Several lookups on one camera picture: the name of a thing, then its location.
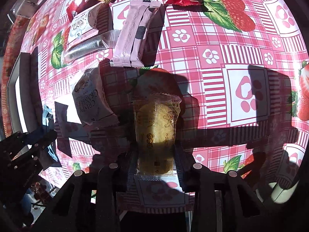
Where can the white cranberry snack packet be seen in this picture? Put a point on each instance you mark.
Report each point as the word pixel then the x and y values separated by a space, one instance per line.
pixel 90 102

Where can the pink wafer bar packet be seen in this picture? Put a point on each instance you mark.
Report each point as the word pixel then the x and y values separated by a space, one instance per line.
pixel 137 43

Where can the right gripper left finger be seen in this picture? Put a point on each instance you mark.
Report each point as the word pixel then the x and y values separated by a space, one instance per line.
pixel 131 166

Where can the strawberry pattern tablecloth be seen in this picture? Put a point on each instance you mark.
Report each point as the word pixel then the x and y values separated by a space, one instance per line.
pixel 238 85

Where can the yellow cake snack packet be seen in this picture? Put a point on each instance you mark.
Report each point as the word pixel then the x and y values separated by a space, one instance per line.
pixel 155 119

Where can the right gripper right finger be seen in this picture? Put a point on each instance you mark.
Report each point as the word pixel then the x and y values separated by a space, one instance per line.
pixel 183 163

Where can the white shallow box tray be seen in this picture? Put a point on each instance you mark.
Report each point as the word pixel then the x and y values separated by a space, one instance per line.
pixel 21 112

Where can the clear dark snack bar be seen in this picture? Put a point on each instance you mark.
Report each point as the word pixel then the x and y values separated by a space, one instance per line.
pixel 103 41

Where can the light blue wafer packet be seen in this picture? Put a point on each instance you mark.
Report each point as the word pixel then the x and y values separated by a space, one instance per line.
pixel 49 154

